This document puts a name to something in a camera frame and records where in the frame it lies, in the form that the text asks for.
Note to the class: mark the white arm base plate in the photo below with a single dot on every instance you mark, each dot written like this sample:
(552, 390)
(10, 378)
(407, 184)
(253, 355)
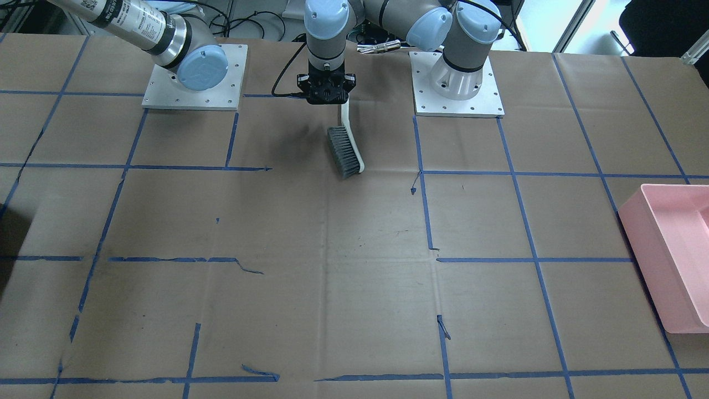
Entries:
(443, 92)
(208, 79)

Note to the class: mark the pink plastic bin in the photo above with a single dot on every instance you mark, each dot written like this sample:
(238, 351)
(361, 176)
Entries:
(667, 227)

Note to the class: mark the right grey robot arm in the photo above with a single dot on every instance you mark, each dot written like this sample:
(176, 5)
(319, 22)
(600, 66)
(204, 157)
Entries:
(178, 42)

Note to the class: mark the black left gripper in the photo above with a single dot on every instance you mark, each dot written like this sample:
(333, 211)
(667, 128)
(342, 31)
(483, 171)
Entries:
(302, 83)

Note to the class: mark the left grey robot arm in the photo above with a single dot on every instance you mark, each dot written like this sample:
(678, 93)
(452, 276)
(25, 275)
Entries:
(465, 29)

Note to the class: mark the white hand brush dark bristles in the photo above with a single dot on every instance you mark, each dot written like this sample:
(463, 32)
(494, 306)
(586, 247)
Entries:
(342, 144)

